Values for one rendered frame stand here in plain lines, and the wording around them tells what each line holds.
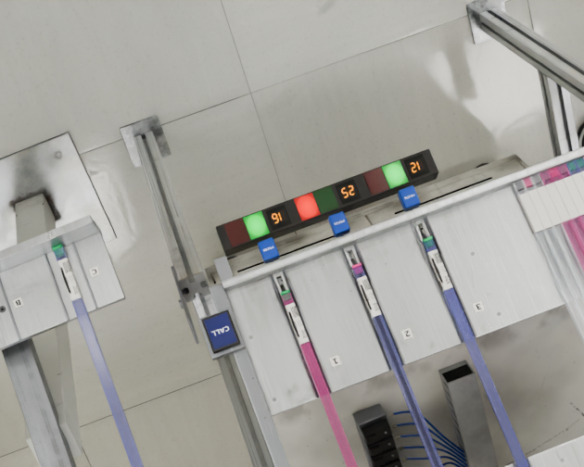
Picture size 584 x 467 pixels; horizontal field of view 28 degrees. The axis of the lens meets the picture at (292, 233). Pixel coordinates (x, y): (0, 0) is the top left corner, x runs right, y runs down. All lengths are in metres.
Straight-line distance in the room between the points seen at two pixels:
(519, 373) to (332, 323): 0.48
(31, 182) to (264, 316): 0.81
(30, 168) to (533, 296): 1.07
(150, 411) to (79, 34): 0.87
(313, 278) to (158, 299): 0.86
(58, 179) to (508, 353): 0.94
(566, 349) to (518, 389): 0.11
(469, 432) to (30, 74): 1.05
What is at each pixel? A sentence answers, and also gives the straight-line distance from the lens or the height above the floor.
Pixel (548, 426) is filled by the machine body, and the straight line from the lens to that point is 2.13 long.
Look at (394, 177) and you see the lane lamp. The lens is 1.74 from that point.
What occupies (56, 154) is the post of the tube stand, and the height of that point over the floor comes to 0.01.
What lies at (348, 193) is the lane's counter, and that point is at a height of 0.66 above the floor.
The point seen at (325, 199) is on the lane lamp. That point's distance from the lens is 1.72.
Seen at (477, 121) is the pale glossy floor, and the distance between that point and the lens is 2.51.
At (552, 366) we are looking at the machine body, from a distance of 2.06.
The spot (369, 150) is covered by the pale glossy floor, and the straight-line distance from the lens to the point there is 2.45.
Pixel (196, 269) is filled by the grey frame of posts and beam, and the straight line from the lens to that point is 1.77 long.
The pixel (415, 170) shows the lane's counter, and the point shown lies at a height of 0.66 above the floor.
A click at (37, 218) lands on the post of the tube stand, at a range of 2.25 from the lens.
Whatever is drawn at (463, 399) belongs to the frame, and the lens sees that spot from 1.97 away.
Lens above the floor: 2.18
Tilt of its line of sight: 62 degrees down
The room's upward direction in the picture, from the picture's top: 151 degrees clockwise
